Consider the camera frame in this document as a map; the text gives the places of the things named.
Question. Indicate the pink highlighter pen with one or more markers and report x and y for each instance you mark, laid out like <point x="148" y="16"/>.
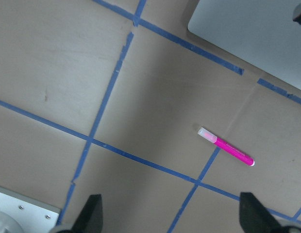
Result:
<point x="222" y="144"/>

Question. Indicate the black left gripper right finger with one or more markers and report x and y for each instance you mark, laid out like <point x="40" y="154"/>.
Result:
<point x="254" y="217"/>

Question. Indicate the grey closed laptop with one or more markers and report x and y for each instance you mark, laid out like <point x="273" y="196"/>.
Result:
<point x="264" y="33"/>

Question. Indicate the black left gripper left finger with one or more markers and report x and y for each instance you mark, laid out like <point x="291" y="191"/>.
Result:
<point x="90" y="219"/>

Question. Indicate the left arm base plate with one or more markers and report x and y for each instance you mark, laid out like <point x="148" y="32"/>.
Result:
<point x="22" y="214"/>

